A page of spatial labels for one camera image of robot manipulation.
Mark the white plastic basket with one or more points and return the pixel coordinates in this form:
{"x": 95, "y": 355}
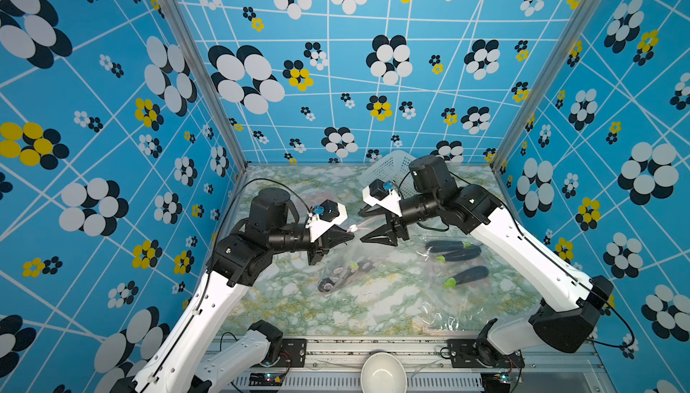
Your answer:
{"x": 392, "y": 167}

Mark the dark purple eggplant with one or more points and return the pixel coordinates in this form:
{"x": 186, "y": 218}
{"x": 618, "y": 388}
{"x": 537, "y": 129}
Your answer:
{"x": 460, "y": 255}

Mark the aluminium front rail frame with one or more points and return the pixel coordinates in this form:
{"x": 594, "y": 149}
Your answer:
{"x": 333, "y": 364}

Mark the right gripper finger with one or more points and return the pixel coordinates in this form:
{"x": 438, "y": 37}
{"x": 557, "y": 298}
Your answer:
{"x": 370, "y": 211}
{"x": 386, "y": 234}

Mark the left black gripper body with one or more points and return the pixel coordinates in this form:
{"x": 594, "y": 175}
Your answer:
{"x": 317, "y": 249}

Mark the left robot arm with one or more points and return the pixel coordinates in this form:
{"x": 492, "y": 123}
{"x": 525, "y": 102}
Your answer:
{"x": 272, "y": 227}

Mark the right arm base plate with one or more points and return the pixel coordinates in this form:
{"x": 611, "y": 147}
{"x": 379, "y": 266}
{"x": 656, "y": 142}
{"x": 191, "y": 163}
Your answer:
{"x": 466, "y": 353}

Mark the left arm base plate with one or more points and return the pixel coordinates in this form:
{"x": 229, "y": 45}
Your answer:
{"x": 291, "y": 354}

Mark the white bowl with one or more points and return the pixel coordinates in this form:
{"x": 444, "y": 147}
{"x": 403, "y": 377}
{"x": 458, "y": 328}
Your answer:
{"x": 383, "y": 373}

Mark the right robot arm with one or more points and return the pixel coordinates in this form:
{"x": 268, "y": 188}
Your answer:
{"x": 571, "y": 300}

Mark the eggplant with green stem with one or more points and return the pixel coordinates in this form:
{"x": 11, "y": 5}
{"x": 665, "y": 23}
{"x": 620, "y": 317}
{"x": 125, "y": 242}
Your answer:
{"x": 470, "y": 275}

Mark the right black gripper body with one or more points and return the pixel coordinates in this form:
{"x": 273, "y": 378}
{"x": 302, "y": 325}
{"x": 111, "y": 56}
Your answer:
{"x": 413, "y": 212}

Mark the clear pink-dotted zip bag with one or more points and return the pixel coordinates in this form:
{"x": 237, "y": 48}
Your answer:
{"x": 502, "y": 294}

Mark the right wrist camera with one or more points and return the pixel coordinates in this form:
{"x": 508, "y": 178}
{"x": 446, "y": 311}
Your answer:
{"x": 383, "y": 194}

